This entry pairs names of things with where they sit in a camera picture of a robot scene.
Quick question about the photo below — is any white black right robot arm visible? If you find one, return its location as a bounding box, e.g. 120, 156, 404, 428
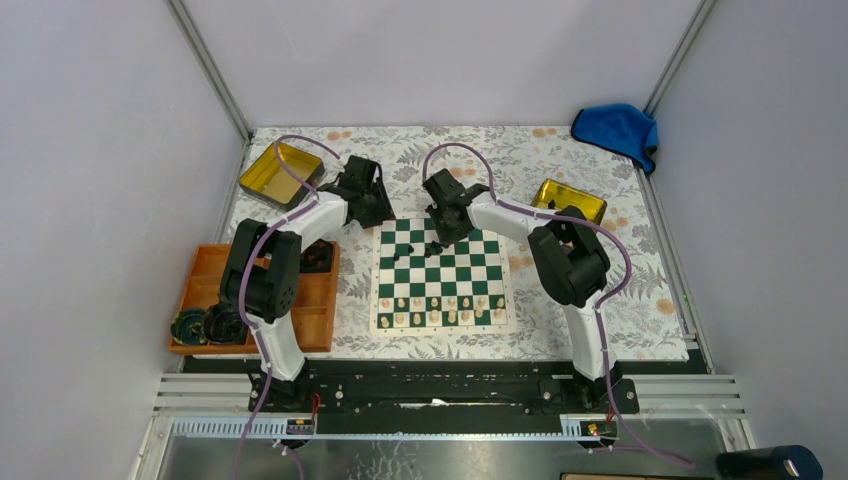
423, 169, 614, 412

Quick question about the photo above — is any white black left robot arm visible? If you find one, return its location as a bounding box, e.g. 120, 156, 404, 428
219, 156, 395, 411

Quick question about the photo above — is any green white chess board mat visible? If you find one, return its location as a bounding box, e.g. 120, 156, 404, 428
370, 215, 517, 337

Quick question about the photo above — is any floral tablecloth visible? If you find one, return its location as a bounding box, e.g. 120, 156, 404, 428
182, 125, 690, 362

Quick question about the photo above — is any gold tin left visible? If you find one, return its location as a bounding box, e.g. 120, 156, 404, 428
239, 143, 325, 210

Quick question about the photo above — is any gold tin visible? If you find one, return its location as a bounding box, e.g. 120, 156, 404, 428
239, 143, 325, 210
531, 179, 607, 225

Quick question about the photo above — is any gold tin right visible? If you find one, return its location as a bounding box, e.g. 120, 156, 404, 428
531, 179, 607, 225

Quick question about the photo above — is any wooden compartment tray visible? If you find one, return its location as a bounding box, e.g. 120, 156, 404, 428
168, 240, 341, 356

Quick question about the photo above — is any blue cloth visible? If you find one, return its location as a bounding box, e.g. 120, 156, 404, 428
571, 103, 659, 175

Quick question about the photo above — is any dark cylinder bottle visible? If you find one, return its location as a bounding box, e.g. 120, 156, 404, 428
716, 445, 824, 480

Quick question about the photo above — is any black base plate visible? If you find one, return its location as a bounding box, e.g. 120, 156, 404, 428
248, 359, 640, 414

